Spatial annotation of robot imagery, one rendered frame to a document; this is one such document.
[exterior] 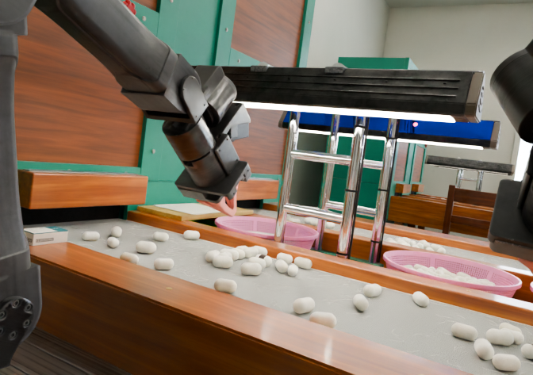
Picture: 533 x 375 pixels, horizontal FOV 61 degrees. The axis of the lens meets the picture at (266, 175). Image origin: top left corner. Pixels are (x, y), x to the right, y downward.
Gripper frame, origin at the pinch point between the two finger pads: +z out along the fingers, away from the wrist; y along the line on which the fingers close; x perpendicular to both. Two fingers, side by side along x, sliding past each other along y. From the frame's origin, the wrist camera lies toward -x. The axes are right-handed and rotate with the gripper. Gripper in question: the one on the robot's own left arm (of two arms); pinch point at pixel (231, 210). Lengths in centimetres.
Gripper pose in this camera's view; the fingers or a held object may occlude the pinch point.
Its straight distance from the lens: 73.8
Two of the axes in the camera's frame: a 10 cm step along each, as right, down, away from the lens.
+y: -8.6, -1.3, 4.9
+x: -4.2, 7.3, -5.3
